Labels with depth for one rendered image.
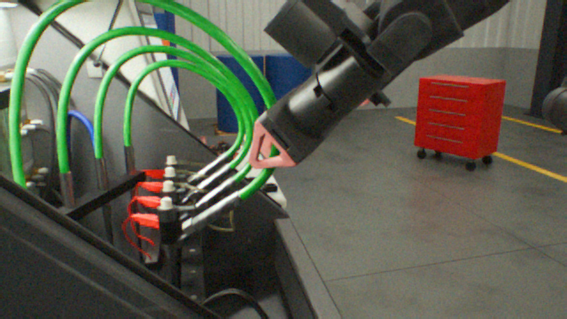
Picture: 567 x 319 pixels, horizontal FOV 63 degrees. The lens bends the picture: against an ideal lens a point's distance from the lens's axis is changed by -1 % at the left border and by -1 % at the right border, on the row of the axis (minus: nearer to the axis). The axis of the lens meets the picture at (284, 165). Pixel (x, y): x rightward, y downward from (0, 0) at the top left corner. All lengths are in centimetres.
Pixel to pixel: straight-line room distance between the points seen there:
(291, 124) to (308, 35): 10
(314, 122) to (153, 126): 57
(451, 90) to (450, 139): 48
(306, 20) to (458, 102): 439
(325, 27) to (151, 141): 64
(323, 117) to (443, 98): 441
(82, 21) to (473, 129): 412
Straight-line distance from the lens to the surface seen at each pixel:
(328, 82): 47
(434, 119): 496
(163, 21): 595
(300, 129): 50
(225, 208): 60
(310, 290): 83
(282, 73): 554
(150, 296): 39
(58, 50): 102
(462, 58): 887
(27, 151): 104
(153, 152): 103
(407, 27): 42
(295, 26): 45
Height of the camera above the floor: 139
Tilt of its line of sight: 17 degrees down
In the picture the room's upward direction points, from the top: straight up
